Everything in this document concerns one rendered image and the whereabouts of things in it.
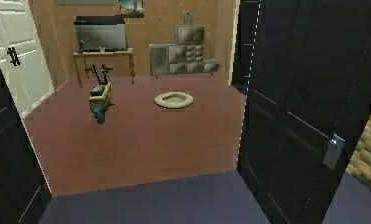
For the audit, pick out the beige round pet bed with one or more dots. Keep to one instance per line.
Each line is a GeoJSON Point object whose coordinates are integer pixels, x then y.
{"type": "Point", "coordinates": [174, 99]}

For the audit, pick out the grey chest of drawers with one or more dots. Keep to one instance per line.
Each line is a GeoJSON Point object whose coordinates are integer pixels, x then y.
{"type": "Point", "coordinates": [183, 53]}

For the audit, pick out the yellow toy scooter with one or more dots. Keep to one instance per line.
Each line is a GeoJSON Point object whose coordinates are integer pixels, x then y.
{"type": "Point", "coordinates": [101, 95]}

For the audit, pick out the grey statuette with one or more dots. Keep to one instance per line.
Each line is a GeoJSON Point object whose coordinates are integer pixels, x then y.
{"type": "Point", "coordinates": [187, 18]}

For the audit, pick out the brown wooden table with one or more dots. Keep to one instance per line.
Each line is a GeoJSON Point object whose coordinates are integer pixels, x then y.
{"type": "Point", "coordinates": [103, 58]}

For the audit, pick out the small clear glass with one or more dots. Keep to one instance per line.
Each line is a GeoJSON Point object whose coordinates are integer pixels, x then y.
{"type": "Point", "coordinates": [102, 49]}

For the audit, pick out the black room door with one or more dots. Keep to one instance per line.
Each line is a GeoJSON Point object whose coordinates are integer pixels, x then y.
{"type": "Point", "coordinates": [293, 110]}

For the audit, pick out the black television set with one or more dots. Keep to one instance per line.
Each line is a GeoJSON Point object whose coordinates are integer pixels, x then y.
{"type": "Point", "coordinates": [101, 35]}

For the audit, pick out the dark framed picture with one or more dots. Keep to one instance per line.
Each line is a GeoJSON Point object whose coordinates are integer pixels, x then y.
{"type": "Point", "coordinates": [131, 8]}

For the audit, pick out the white room door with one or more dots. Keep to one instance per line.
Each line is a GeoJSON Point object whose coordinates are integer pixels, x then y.
{"type": "Point", "coordinates": [23, 63]}

